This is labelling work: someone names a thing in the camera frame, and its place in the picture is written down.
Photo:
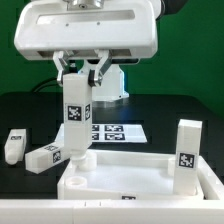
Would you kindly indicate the white marker base plate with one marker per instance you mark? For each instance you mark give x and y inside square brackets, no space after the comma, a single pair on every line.
[121,133]

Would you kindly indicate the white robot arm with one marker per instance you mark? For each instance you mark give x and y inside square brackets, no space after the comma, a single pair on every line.
[112,87]

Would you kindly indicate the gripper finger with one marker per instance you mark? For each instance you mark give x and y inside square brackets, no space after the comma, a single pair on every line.
[95,76]
[61,60]

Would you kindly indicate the white desk top tray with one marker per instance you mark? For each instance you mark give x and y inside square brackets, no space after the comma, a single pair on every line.
[119,175]

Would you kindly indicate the white L-shaped obstacle fence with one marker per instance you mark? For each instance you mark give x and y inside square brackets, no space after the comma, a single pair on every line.
[210,210]

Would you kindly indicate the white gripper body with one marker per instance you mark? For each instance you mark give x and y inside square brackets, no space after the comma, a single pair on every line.
[126,28]

